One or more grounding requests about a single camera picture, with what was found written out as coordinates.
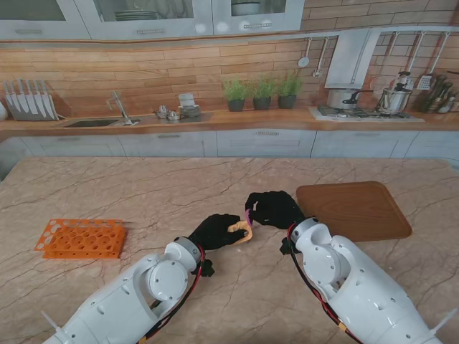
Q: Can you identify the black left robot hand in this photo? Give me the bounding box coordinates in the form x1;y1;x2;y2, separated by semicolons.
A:
187;214;251;252

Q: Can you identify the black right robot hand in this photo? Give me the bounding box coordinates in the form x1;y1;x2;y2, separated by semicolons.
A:
244;191;308;231

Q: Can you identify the orange cloth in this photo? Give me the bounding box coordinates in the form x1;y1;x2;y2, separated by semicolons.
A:
227;220;254;245

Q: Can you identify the brown wooden tray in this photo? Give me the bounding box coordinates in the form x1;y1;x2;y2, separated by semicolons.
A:
295;181;412;246

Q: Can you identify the orange test tube rack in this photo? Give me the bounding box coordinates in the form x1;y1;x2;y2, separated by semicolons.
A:
34;218;128;259

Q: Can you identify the printed kitchen backdrop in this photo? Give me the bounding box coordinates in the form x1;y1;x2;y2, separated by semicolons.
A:
0;0;459;161

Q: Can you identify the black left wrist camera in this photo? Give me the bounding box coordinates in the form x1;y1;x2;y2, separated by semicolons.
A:
195;259;215;278

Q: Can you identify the red black left arm cable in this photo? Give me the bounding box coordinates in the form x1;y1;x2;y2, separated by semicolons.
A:
139;249;207;343

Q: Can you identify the red black arm cable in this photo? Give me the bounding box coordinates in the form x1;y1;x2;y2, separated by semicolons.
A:
290;229;359;341
139;249;207;343

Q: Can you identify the red black right arm cable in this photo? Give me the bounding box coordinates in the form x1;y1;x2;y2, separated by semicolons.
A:
290;229;359;341

